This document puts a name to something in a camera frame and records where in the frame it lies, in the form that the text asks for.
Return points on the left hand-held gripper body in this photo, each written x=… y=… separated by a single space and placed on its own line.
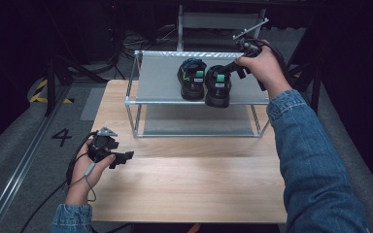
x=102 y=147

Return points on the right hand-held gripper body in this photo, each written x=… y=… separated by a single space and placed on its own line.
x=251 y=42

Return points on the grey metal shoe rack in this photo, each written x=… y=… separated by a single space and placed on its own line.
x=162 y=81

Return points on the person's right hand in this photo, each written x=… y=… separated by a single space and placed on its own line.
x=265 y=71

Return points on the person's left hand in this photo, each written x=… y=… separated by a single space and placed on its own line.
x=82 y=176

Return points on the black stand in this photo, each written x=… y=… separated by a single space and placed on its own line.
x=307 y=81
x=63 y=76

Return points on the orange strip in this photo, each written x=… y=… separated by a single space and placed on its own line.
x=195 y=228

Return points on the grey metal frame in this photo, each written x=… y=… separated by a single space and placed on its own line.
x=220 y=21

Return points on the metal floor rail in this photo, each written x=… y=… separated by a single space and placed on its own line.
x=16 y=168

